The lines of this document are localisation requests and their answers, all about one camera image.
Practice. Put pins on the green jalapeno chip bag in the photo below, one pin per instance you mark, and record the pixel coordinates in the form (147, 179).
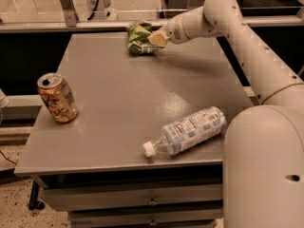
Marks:
(139, 44)

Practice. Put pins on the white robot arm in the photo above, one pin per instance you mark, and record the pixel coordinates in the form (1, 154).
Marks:
(263, 153)

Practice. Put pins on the metal railing frame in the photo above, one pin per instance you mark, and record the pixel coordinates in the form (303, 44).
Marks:
(82, 14)

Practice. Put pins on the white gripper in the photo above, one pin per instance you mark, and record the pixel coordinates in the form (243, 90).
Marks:
(173, 30)

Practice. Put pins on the clear plastic water bottle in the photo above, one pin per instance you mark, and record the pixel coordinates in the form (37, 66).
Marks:
(186, 132)

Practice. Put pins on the orange soda can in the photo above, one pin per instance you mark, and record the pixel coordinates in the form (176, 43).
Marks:
(58, 98)

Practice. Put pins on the grey drawer cabinet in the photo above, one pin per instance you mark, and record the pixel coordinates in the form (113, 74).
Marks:
(94, 167)

